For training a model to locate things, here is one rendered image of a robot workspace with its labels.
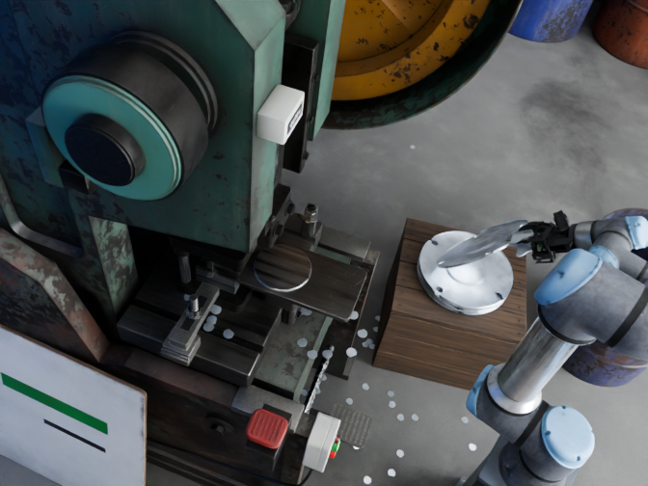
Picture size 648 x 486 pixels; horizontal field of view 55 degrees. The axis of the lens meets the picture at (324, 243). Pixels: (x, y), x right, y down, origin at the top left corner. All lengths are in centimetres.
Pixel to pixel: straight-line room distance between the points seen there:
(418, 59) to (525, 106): 206
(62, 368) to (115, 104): 90
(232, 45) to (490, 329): 133
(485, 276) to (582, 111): 168
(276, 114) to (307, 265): 59
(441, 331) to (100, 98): 137
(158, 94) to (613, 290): 75
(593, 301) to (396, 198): 163
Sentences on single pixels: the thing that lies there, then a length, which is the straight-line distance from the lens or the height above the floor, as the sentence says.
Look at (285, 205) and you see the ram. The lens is 120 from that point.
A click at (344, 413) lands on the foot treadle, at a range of 185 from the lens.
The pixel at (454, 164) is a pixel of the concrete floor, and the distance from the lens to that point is 284.
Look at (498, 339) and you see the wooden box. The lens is 190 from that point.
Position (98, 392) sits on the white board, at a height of 52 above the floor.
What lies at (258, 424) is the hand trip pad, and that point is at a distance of 117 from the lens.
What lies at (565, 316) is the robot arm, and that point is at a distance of 111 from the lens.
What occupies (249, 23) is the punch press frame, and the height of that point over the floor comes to 145.
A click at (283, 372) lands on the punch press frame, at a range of 134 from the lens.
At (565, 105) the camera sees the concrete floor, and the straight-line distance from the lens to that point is 344.
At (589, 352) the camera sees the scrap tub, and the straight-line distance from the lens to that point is 222.
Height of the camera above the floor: 184
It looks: 50 degrees down
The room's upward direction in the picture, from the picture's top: 10 degrees clockwise
